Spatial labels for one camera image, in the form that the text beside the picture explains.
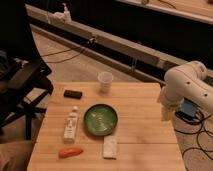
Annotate green ceramic bowl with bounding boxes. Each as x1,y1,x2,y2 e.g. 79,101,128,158
83,104,118,136

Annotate black office chair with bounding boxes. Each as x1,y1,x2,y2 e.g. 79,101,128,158
0,49,54,141

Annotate white plastic bottle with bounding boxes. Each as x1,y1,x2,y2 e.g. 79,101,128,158
63,106,78,143

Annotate black floor cables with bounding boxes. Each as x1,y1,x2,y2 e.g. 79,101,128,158
174,109,213,171

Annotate black cable on floor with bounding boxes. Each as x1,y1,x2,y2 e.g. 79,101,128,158
39,36,98,64

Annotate black rectangular block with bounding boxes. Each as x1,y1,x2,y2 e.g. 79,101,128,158
63,90,82,99

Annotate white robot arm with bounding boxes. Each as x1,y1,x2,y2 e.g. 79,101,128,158
158,61,213,121

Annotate blue box on floor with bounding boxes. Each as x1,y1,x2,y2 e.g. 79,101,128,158
180,100,197,119

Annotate orange carrot toy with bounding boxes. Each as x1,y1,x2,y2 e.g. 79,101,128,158
58,147,83,158

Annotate white object on ledge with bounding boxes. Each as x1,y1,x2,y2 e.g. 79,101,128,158
47,4,72,23

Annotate white folded sponge cloth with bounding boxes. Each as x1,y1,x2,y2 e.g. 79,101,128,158
102,135,117,159

